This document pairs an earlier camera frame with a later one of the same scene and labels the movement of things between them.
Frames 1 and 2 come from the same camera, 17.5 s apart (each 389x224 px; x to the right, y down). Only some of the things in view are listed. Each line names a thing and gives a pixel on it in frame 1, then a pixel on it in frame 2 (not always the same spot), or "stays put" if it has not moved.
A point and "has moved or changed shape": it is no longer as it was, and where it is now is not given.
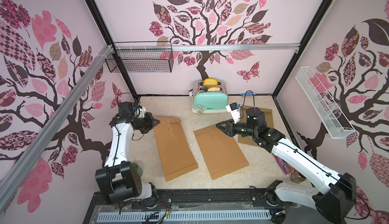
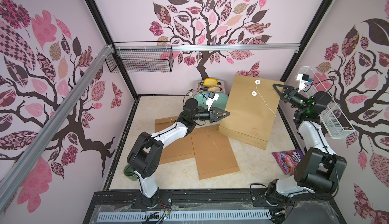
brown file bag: (249, 140) has moved or changed shape
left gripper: (150, 124) → (212, 117)
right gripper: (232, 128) → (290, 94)
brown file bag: (221, 153) has moved or changed shape
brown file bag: (176, 157) has moved or changed shape
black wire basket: (141, 57) stays put
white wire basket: (334, 124) stays put
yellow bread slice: (210, 81) stays put
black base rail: (278, 208) stays put
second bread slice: (214, 88) stays put
